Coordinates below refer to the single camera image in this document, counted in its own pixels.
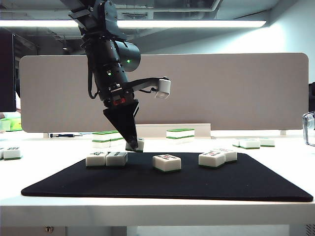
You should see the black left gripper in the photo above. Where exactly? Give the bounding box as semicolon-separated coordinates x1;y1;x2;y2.
98;82;140;151

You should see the bird print mahjong tile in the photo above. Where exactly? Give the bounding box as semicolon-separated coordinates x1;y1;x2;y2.
85;151;107;169

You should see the white divider base cover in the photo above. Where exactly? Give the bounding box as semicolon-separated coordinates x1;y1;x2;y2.
135;123;217;140

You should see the black blue screwdriver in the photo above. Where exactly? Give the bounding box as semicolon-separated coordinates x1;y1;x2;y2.
50;133;83;138

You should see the black fabric mat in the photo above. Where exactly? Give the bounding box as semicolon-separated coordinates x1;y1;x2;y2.
21;151;315;203

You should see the grey fabric desk divider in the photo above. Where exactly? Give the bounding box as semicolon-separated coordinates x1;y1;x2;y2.
19;52;310;134

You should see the long ceiling light strip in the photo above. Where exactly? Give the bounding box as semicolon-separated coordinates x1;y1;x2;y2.
0;19;267;29

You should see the yellow green package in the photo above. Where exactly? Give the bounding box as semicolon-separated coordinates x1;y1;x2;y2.
9;118;23;132

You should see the white green box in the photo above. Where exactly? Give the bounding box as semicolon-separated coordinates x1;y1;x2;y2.
0;119;12;132

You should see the dark cabinet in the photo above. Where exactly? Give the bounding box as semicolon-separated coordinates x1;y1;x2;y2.
0;30;17;113

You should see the clear plastic container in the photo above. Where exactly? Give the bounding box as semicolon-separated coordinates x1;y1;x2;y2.
302;111;315;148

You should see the black background object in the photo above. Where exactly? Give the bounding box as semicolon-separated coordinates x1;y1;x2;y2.
308;82;315;112

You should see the black camera bracket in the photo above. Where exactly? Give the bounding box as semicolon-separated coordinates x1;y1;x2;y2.
123;77;170;93

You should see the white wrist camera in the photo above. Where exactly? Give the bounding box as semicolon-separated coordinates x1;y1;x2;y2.
154;78;172;99

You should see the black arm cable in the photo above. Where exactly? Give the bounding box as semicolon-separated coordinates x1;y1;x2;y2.
87;71;100;100

